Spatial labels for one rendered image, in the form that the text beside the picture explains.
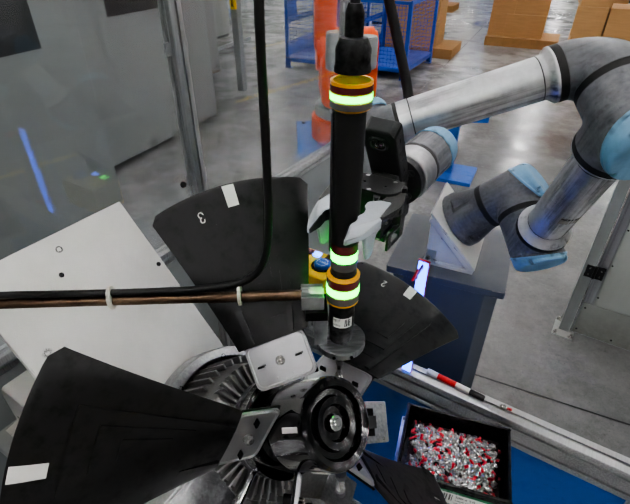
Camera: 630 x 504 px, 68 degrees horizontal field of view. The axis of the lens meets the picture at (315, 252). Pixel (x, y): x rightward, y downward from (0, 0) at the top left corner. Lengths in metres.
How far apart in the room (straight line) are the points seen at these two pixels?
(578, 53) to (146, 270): 0.79
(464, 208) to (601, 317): 1.59
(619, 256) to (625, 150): 1.73
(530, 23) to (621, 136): 8.90
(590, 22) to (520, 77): 7.08
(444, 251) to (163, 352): 0.76
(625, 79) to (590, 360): 2.00
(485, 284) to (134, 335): 0.85
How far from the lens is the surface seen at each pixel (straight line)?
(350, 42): 0.47
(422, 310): 0.88
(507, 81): 0.89
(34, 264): 0.80
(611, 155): 0.84
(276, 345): 0.67
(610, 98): 0.86
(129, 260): 0.84
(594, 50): 0.91
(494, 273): 1.32
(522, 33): 9.73
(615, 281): 2.61
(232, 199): 0.68
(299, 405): 0.61
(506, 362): 2.53
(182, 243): 0.68
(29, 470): 0.53
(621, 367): 2.76
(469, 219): 1.26
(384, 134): 0.58
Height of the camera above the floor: 1.75
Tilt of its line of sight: 35 degrees down
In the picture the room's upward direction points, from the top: straight up
